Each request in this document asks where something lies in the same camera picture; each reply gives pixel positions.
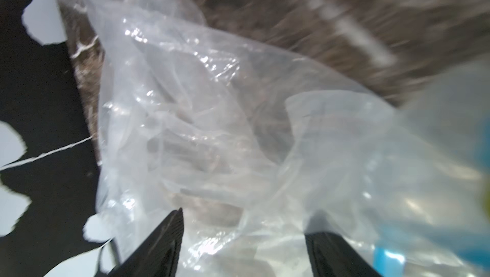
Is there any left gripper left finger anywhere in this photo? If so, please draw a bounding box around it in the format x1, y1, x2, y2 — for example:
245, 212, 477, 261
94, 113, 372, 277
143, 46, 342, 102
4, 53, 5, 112
108, 208, 184, 277

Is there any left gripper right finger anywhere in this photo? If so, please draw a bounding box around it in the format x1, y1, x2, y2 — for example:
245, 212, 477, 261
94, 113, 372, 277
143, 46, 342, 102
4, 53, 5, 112
305, 232, 381, 277

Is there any clear zip-top bag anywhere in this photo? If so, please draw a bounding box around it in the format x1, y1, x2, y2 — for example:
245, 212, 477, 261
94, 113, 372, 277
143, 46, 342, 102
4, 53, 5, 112
57, 0, 489, 276

